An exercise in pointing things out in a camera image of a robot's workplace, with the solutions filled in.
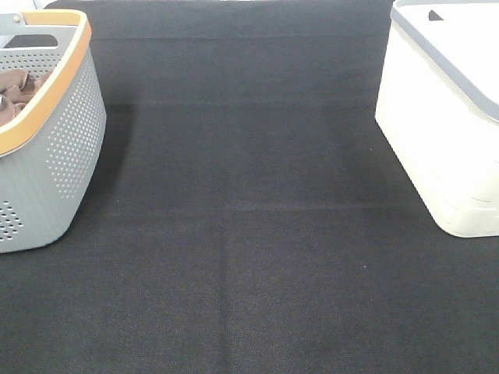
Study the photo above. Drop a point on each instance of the brown towel in basket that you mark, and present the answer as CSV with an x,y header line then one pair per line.
x,y
18,87

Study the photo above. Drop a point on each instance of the black table cloth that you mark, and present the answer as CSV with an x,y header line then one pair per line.
x,y
246,214

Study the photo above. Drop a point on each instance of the grey perforated laundry basket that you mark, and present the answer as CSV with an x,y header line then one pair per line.
x,y
50,149

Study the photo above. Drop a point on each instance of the white storage box with lid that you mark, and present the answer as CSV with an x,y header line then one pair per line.
x,y
437,106

